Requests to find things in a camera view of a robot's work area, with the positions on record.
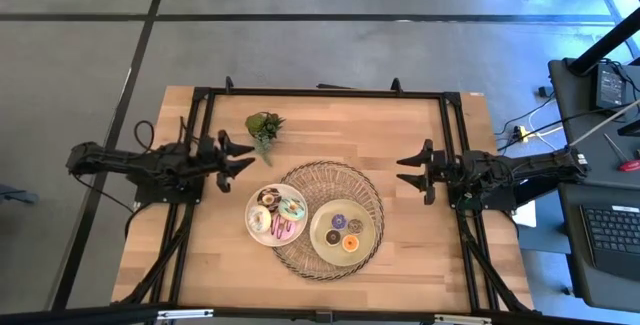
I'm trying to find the white frosted donut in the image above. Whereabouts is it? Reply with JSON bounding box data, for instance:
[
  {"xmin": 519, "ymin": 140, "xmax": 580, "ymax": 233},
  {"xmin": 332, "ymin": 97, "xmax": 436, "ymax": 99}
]
[{"xmin": 247, "ymin": 205, "xmax": 273, "ymax": 234}]

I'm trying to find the black laptop with keyboard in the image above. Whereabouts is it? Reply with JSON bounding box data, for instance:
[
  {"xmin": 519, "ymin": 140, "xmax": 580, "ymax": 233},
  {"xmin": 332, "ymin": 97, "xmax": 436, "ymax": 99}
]
[{"xmin": 558, "ymin": 182, "xmax": 640, "ymax": 314}]

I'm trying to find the silver metal bracket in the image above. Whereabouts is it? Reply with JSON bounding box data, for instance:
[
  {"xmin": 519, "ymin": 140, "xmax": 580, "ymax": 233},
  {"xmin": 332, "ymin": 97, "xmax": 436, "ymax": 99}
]
[
  {"xmin": 433, "ymin": 313, "xmax": 494, "ymax": 325},
  {"xmin": 156, "ymin": 308, "xmax": 215, "ymax": 322}
]

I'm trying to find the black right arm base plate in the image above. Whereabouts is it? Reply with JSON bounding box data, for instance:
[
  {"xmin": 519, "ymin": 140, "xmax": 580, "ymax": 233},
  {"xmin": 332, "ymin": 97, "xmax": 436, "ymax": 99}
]
[{"xmin": 447, "ymin": 172, "xmax": 521, "ymax": 212}]

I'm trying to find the white paper sheet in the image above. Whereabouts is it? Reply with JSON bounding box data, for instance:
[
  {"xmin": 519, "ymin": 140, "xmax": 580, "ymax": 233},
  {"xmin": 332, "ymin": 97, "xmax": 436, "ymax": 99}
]
[{"xmin": 509, "ymin": 199, "xmax": 538, "ymax": 229}]

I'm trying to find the pale green round plate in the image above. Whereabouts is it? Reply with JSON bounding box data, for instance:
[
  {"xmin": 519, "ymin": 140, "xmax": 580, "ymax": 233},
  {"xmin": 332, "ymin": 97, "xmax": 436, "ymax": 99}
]
[{"xmin": 309, "ymin": 198, "xmax": 377, "ymax": 268}]

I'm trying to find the pink donut with chocolate drizzle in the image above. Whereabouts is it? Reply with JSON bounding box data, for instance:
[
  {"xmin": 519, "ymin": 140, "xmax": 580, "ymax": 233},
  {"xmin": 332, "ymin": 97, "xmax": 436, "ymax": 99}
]
[{"xmin": 269, "ymin": 214, "xmax": 298, "ymax": 243}]

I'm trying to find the black floor cable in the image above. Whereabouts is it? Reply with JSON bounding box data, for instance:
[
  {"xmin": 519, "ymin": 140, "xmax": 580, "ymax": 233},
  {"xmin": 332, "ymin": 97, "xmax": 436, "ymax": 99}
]
[{"xmin": 494, "ymin": 92, "xmax": 557, "ymax": 139}]

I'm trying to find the black side desk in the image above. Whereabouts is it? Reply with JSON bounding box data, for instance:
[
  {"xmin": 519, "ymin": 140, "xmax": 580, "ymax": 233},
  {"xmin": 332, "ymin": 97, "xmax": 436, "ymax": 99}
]
[{"xmin": 547, "ymin": 57, "xmax": 640, "ymax": 190}]

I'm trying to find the black power adapter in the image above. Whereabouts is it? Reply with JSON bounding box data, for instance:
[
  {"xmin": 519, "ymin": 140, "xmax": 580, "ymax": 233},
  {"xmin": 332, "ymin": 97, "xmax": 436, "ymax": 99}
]
[{"xmin": 594, "ymin": 62, "xmax": 628, "ymax": 112}]

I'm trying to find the red handled screwdriver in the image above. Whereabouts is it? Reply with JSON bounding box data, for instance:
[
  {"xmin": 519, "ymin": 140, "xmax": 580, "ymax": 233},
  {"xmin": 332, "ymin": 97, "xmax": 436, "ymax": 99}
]
[{"xmin": 602, "ymin": 132, "xmax": 640, "ymax": 173}]

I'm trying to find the round woven wicker placemat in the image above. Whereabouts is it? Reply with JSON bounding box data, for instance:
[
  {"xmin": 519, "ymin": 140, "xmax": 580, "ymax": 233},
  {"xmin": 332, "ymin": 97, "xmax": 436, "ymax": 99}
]
[{"xmin": 272, "ymin": 160, "xmax": 386, "ymax": 282}]

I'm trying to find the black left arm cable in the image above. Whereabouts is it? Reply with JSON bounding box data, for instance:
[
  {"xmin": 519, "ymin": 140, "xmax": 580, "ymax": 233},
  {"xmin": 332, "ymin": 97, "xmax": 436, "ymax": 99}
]
[{"xmin": 132, "ymin": 119, "xmax": 157, "ymax": 152}]

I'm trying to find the small green artificial plant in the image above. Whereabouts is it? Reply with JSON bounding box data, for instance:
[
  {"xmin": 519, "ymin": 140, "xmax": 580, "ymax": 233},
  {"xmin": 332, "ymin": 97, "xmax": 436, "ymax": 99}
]
[{"xmin": 244, "ymin": 111, "xmax": 287, "ymax": 169}]

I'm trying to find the thin white rod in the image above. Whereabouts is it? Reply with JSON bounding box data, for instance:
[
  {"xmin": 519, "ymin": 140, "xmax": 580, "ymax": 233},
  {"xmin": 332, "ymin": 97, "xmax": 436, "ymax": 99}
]
[{"xmin": 567, "ymin": 97, "xmax": 640, "ymax": 149}]

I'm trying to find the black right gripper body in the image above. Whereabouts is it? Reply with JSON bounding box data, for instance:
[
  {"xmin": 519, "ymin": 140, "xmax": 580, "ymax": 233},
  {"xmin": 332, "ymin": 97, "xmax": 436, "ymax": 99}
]
[{"xmin": 421, "ymin": 138, "xmax": 464, "ymax": 206}]

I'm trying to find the black metal table frame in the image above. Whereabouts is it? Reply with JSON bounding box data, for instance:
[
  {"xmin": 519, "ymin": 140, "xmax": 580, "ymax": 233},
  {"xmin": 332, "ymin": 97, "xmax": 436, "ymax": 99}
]
[{"xmin": 112, "ymin": 75, "xmax": 535, "ymax": 316}]

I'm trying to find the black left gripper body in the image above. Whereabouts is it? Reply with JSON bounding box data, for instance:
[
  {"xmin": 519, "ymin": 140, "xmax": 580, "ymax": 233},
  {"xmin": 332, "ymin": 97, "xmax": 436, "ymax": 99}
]
[{"xmin": 196, "ymin": 129, "xmax": 233, "ymax": 194}]

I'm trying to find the grey floor object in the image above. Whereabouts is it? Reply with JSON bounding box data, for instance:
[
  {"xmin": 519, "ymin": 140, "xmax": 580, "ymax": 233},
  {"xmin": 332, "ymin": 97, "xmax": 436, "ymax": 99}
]
[{"xmin": 0, "ymin": 183, "xmax": 40, "ymax": 206}]

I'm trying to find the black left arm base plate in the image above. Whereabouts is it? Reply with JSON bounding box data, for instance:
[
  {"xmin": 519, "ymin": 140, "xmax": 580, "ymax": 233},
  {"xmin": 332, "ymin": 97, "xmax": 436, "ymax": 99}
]
[{"xmin": 134, "ymin": 164, "xmax": 206, "ymax": 205}]

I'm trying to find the mint green frosted donut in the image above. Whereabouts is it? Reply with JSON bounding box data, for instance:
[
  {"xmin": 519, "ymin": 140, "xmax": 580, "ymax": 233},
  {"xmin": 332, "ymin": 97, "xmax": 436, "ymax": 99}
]
[{"xmin": 277, "ymin": 197, "xmax": 307, "ymax": 223}]

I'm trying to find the black diagonal pole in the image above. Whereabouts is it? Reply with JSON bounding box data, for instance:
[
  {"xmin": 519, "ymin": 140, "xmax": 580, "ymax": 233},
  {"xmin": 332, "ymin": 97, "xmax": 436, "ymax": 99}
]
[{"xmin": 568, "ymin": 7, "xmax": 640, "ymax": 77}]

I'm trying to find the chocolate frosted large donut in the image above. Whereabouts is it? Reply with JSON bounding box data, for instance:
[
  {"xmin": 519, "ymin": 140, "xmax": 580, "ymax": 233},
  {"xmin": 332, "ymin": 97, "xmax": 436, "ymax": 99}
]
[{"xmin": 256, "ymin": 187, "xmax": 283, "ymax": 213}]

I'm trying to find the white round plate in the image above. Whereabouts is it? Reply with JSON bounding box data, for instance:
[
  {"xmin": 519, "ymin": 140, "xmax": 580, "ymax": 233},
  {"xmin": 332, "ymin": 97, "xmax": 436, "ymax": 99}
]
[{"xmin": 244, "ymin": 183, "xmax": 309, "ymax": 248}]

